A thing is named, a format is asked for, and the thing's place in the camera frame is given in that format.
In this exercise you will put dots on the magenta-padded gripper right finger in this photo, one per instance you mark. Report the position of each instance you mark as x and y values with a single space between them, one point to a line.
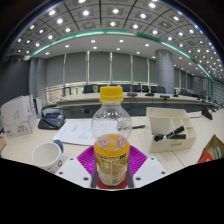
148 170

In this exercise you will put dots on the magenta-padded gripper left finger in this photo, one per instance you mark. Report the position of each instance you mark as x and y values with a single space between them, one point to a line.
75 170

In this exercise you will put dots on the yellow-capped clear drink bottle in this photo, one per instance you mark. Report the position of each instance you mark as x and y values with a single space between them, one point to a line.
111 160

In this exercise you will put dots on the white patterned cup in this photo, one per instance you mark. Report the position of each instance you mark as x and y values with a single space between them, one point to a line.
46 156

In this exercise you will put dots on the white desk organizer tray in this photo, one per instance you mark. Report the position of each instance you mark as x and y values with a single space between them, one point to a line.
173 145

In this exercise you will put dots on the white printed paper sheets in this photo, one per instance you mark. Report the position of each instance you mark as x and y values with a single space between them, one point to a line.
75 131

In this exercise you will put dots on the black marker pen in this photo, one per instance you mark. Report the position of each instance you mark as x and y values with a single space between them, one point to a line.
170 134

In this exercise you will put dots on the thin black pen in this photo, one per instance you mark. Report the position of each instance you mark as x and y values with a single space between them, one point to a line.
138 127

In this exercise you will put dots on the black desk telephone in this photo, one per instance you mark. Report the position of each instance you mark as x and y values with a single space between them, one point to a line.
51 120

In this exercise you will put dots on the red-edged open cardboard box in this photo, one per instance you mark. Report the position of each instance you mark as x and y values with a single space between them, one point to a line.
208 151

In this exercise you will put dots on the white printed cardboard box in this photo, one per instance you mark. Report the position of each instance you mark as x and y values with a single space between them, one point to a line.
18 116

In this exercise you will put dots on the black desk microphone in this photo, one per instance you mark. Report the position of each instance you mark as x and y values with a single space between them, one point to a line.
207 114

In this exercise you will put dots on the row of black office chairs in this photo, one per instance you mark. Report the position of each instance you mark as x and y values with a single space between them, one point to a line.
133 88

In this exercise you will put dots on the group of round ceiling lights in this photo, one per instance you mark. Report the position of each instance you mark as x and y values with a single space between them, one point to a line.
86 12

